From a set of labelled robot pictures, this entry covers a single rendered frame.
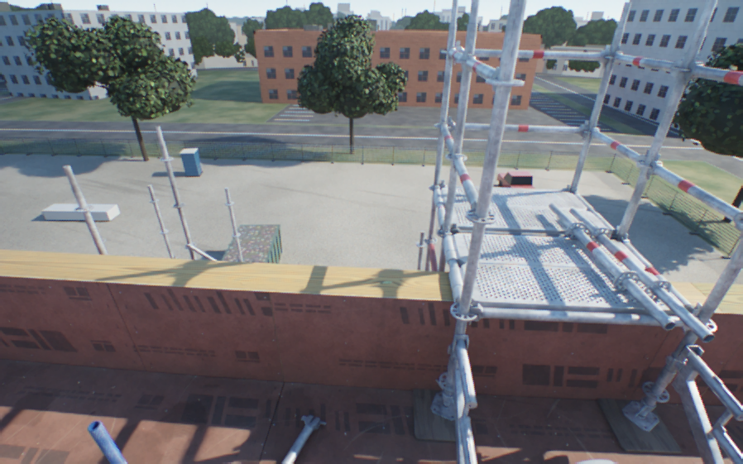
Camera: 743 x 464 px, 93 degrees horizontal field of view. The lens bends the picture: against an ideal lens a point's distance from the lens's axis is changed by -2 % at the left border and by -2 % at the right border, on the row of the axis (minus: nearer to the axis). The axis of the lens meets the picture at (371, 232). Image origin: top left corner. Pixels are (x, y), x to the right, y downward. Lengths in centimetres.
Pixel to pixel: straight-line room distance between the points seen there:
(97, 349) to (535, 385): 263
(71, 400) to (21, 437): 25
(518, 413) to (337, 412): 102
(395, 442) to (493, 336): 75
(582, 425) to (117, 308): 265
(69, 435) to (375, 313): 175
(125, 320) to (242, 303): 74
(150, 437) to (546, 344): 215
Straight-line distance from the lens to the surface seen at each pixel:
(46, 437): 276
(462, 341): 185
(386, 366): 221
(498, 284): 195
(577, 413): 256
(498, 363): 224
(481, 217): 148
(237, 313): 211
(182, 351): 250
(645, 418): 270
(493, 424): 233
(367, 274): 200
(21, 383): 316
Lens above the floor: 189
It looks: 30 degrees down
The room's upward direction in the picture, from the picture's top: 1 degrees clockwise
